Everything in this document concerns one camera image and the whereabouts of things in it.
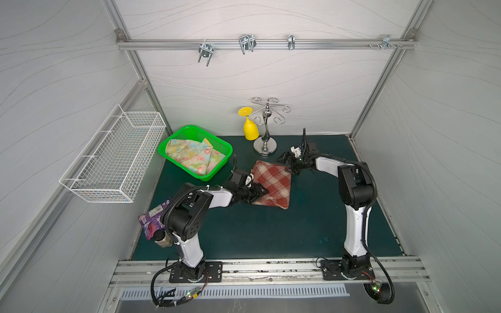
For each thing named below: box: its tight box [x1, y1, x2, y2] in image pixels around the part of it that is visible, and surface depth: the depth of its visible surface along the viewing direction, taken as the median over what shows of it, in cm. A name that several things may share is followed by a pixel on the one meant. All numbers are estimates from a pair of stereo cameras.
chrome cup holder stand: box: [247, 96, 291, 157], surface depth 101 cm
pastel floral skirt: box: [165, 138, 226, 176], surface depth 110 cm
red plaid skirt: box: [251, 160, 292, 210], surface depth 98 cm
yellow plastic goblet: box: [238, 106, 260, 141], surface depth 103 cm
